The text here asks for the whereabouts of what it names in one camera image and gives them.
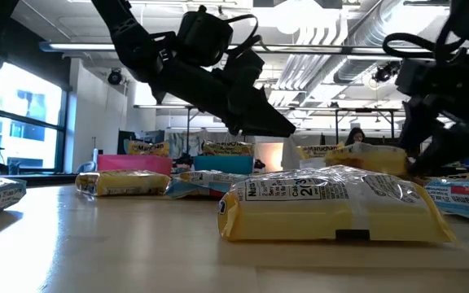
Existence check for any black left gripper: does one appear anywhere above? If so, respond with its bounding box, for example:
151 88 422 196
149 32 296 138

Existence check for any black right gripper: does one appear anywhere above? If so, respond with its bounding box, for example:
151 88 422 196
397 40 469 177

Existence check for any lit orange panel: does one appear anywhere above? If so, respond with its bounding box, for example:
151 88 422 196
254 142 284 172

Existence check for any white hanging cloth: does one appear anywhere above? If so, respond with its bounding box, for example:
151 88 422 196
282 136 300 170

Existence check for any teal plastic bin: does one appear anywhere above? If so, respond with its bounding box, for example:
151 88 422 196
193 155 255 175

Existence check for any person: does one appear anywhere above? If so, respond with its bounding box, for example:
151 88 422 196
343 126 368 147

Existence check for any black ceiling spotlight cluster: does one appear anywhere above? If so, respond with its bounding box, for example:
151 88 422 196
371 60 401 84

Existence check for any pink plastic bin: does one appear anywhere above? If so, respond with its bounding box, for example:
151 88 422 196
97 154 173 177

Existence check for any black computer monitor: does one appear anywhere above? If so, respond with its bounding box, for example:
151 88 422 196
116 129 137 155

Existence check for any black round ceiling fixture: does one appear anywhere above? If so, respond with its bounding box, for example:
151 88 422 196
107 68 124 86

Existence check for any long ceiling light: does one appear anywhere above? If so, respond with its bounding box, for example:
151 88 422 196
38 42 116 52

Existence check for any large office window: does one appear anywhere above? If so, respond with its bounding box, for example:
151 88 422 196
0 60 68 174

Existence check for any black metal stand frame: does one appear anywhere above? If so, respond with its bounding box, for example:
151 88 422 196
334 107 397 142

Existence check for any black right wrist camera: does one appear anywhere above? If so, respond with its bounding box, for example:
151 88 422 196
395 58 437 98

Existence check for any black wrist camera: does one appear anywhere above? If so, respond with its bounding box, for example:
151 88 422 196
395 58 437 98
176 4 235 68

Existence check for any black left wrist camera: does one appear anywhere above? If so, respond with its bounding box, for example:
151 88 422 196
176 4 235 68

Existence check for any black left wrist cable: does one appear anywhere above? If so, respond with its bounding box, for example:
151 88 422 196
213 14 270 58

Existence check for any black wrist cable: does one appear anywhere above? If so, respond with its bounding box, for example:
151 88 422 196
213 14 270 58
382 31 467 60

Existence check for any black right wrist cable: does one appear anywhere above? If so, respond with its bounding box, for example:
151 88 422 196
382 31 467 60

